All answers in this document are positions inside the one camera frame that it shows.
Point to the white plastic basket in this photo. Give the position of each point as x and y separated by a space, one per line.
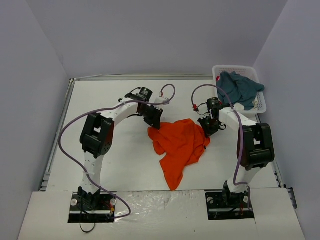
259 103

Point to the teal t shirt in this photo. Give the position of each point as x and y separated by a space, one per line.
238 88

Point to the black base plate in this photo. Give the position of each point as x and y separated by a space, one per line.
81 212
219 208

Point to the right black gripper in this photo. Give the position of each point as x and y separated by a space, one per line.
207 122

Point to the white cloth in basket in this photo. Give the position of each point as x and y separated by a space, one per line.
239 107

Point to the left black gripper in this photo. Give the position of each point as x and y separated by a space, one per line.
152 115

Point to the orange t shirt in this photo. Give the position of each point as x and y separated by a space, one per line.
183 143

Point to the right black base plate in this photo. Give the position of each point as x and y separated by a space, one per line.
219 208

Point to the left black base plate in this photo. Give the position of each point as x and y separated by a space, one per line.
81 212

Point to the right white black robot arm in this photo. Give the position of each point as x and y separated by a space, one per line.
255 149

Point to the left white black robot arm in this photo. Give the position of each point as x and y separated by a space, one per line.
97 138

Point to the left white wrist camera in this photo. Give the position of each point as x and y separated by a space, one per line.
161 101

